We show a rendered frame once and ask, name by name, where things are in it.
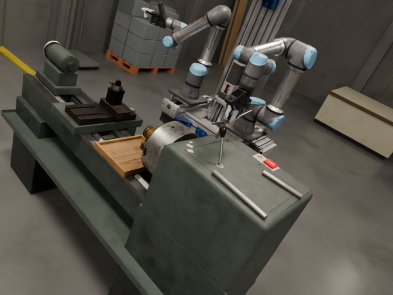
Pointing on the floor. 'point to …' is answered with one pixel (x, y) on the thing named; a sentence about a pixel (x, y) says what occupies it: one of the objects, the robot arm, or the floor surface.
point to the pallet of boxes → (141, 39)
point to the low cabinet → (358, 120)
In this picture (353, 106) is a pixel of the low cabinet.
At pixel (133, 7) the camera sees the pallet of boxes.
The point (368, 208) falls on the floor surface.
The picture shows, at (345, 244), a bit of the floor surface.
